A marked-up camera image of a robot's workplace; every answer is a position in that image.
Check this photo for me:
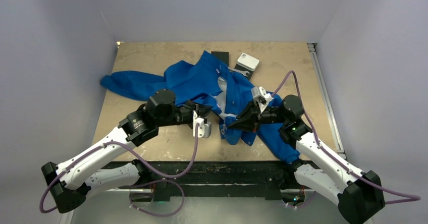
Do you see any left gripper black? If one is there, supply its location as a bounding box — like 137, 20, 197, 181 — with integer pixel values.
157, 99, 213, 127

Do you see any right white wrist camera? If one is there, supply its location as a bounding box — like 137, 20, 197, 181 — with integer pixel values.
251, 86, 273, 113

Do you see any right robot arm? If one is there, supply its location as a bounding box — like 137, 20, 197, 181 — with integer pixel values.
229, 95, 386, 223

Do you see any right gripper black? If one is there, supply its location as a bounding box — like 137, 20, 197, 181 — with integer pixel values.
227, 98, 288, 133

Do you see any right side aluminium rail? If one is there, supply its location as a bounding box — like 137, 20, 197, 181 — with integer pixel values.
307, 43, 347, 160

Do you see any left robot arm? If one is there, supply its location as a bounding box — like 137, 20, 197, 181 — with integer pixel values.
39, 89, 212, 213

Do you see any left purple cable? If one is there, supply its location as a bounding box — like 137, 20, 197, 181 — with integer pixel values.
39, 122, 201, 217

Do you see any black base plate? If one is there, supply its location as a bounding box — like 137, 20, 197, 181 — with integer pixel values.
100, 160, 332, 202

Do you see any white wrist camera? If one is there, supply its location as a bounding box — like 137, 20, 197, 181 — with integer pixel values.
251, 86, 273, 113
192, 111, 211, 138

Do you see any blue zip jacket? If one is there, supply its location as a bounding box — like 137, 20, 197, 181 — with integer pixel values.
100, 51, 300, 163

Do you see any silver wrench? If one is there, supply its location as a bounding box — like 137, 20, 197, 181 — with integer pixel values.
229, 67, 250, 77

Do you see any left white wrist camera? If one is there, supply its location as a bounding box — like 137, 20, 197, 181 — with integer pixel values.
192, 111, 211, 138

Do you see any white small box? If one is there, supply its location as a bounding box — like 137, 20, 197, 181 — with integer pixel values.
237, 53, 260, 72

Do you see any black flat block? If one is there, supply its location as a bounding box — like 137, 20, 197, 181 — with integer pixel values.
211, 51, 230, 66

